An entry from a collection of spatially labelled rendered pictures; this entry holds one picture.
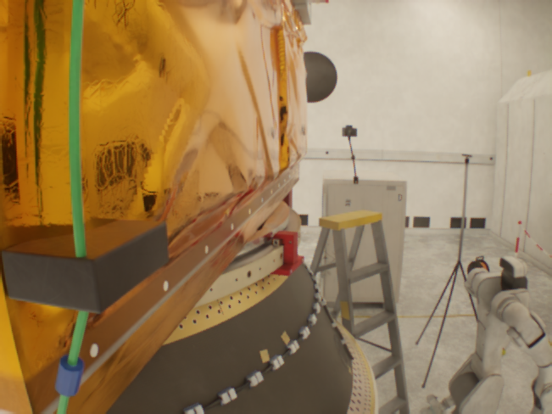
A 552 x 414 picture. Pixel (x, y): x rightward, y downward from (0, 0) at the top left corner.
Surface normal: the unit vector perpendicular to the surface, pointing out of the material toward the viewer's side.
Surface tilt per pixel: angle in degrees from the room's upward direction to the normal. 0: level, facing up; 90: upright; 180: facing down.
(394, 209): 90
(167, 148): 81
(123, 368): 90
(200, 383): 62
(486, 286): 90
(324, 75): 90
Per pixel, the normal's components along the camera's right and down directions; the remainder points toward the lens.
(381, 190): -0.12, 0.17
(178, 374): 0.61, -0.35
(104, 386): 0.99, 0.03
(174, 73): 0.95, 0.23
